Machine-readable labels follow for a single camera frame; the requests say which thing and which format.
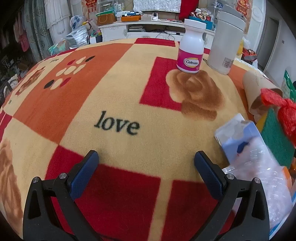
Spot silver foil sheet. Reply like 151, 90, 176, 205
133, 0, 181, 13

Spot green plastic bag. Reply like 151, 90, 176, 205
281, 70, 296, 102

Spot orange box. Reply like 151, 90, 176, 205
121, 14, 141, 22

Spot white pill bottle pink label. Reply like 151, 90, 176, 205
177, 19, 206, 74

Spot blue and white tissue box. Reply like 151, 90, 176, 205
214, 113, 262, 164

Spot cardboard tube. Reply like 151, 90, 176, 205
242, 70, 283, 116

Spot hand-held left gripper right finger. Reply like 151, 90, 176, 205
194, 151, 270, 241

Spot white and blue plastic bag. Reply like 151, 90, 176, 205
70, 14, 86, 30

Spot silver insulated bag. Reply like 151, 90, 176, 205
65, 27, 89, 48

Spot hanging pink clothes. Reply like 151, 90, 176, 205
13, 14, 29, 52

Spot brown basket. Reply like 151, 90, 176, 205
96, 11, 116, 26

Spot white TV cabinet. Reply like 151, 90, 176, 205
98, 20, 216, 49

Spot red plastic bag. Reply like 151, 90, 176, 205
261, 88, 296, 146

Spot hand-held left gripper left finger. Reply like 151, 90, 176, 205
23, 150, 100, 241

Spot patterned curtains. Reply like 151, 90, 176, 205
23, 0, 71, 58

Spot green and yellow sponge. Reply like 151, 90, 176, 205
261, 108, 295, 167

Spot clear plastic bag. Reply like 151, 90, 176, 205
222, 137, 294, 239

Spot grey thermos flask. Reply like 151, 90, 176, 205
206, 4, 247, 75

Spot red cloth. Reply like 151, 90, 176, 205
178, 0, 210, 21

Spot printed fleece blanket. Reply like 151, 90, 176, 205
0, 38, 281, 241

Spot blue gift box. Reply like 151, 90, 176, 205
188, 8, 215, 30

